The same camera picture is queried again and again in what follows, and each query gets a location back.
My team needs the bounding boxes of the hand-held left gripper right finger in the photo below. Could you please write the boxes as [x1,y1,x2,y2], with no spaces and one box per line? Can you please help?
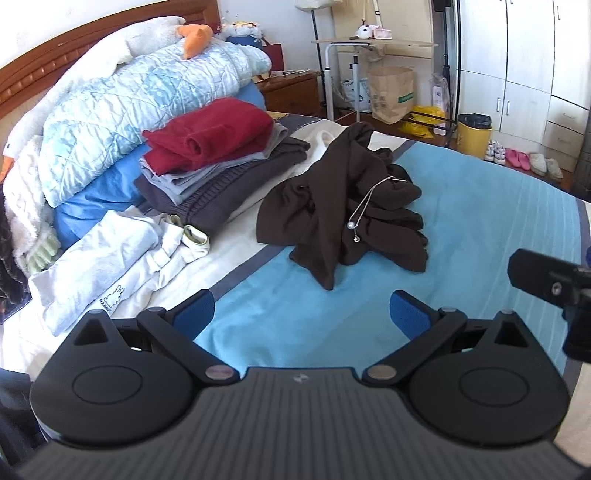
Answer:
[362,290,543,385]

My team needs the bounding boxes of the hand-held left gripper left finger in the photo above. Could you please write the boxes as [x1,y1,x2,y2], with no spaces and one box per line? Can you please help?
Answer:
[60,290,240,385]

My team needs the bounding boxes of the brown sweater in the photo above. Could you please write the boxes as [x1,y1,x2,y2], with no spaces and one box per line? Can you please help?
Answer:
[255,122,429,291]

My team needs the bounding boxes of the white rabbit print garment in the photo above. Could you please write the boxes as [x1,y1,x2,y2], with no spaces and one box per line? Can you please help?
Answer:
[28,210,185,337]

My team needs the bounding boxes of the beige slippers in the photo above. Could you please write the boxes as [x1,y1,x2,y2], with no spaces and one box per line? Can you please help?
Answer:
[529,153,565,180]

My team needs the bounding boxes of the dark grey knit sweater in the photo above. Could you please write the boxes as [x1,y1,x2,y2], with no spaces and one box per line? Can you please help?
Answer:
[134,136,311,236]

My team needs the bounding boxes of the pink slippers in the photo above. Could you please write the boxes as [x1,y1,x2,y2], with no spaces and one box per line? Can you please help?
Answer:
[505,148,532,171]

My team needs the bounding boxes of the grey folded garment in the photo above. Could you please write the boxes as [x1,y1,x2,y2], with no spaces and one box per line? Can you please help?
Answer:
[137,122,289,206]

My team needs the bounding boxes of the white shoes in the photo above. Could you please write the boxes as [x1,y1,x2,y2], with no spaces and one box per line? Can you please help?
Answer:
[484,140,508,164]

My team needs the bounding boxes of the yellow trash bin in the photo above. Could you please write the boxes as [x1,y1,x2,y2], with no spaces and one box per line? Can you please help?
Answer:
[456,113,493,161]

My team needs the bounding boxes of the blue pillow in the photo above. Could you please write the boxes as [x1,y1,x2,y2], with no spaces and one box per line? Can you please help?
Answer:
[53,80,269,250]

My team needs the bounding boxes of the red folded garment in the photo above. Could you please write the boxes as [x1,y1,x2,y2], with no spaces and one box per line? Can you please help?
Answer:
[142,98,274,175]

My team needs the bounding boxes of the yellow plastic bag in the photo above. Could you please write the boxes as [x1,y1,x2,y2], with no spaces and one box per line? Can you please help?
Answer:
[399,105,451,139]

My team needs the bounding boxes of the dark cloth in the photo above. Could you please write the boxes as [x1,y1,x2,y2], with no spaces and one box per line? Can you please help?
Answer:
[0,191,31,319]

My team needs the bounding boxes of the cream fluffy cloth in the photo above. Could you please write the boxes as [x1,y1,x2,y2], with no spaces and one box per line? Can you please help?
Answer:
[310,129,338,151]

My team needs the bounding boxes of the white fluffy blanket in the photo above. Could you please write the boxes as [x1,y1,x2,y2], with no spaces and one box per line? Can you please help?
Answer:
[2,134,61,275]

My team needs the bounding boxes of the white patterned packet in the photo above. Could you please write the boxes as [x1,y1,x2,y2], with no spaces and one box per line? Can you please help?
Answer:
[430,73,451,112]

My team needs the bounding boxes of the light blue quilt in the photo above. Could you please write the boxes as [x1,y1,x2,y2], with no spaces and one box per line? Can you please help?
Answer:
[39,41,273,208]

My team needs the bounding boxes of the brown paper bag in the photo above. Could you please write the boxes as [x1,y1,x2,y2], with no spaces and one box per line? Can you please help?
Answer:
[367,65,415,124]

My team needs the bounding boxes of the white plastic bag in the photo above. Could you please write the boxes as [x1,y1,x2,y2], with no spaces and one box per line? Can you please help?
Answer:
[341,78,372,112]

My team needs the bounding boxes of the black tripod stand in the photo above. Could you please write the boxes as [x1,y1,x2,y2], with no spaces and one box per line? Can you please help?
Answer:
[431,0,458,139]

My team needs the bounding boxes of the white wardrobe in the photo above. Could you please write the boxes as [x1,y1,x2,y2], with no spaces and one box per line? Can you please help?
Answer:
[455,0,591,160]

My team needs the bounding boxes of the wooden nightstand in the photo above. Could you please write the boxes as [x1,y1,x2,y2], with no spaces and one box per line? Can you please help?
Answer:
[255,70,321,117]

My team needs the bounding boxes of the dark red gift bag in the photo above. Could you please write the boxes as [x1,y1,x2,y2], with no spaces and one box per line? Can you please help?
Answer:
[262,38,284,72]

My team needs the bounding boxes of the white side table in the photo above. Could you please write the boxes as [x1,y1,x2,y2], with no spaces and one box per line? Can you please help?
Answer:
[311,38,439,123]

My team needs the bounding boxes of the white goose plush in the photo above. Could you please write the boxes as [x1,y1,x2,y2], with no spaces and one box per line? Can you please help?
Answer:
[0,16,214,185]

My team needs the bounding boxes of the small plush toys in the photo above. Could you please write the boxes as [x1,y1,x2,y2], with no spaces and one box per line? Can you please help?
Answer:
[217,19,265,42]

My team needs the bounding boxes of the wooden headboard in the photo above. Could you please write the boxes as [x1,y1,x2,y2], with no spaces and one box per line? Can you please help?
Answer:
[0,0,221,121]

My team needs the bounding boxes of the white floor lamp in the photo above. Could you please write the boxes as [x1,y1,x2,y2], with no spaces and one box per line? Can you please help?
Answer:
[295,0,334,121]

